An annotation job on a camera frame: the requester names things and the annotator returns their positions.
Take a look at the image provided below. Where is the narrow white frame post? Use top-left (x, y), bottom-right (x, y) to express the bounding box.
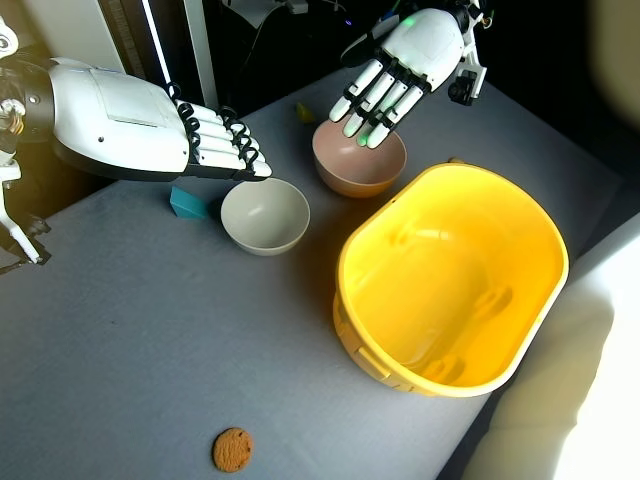
top-left (182, 0), bottom-right (220, 108)

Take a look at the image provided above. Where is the white LED strip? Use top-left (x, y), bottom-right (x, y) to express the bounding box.
top-left (141, 0), bottom-right (173, 89)

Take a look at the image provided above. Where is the blurred white robot shell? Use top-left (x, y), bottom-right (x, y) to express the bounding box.
top-left (462, 214), bottom-right (640, 480)

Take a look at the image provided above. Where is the white sheet in background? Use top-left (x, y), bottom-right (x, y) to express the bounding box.
top-left (222, 0), bottom-right (289, 29)

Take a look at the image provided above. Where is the yellow plastic tub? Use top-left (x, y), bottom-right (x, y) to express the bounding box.
top-left (332, 162), bottom-right (571, 399)

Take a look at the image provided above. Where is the grey table cloth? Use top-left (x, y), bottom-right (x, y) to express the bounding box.
top-left (0, 54), bottom-right (640, 480)

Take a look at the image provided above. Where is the wide white column panel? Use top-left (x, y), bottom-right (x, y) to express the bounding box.
top-left (29, 0), bottom-right (126, 74)

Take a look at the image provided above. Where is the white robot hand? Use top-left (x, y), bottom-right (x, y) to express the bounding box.
top-left (48, 56), bottom-right (274, 183)
top-left (328, 8), bottom-right (467, 149)

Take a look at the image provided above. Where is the large pink bowl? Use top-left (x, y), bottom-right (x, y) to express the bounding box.
top-left (311, 119), bottom-right (408, 199)

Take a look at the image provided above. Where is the brown chocolate chip cookie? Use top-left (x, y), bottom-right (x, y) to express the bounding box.
top-left (212, 427), bottom-right (255, 474)

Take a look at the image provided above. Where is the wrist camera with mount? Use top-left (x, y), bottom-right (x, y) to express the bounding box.
top-left (0, 164), bottom-right (52, 274)
top-left (448, 63), bottom-right (489, 107)

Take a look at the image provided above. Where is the blue triangular block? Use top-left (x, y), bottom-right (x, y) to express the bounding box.
top-left (168, 185), bottom-right (211, 221)

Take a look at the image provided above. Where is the small white bowl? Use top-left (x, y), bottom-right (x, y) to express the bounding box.
top-left (220, 177), bottom-right (312, 257)

